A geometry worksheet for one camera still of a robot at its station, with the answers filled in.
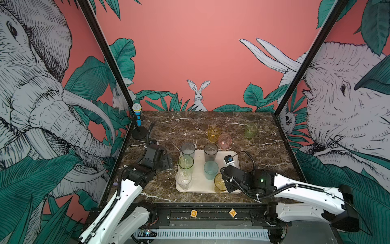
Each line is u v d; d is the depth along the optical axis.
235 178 0.51
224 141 1.03
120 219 0.45
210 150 1.00
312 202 0.43
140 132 1.18
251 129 1.08
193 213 0.75
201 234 0.70
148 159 0.55
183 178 0.84
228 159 0.65
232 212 0.75
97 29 0.76
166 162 0.68
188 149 0.95
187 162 0.86
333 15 0.71
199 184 0.84
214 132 1.07
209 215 0.76
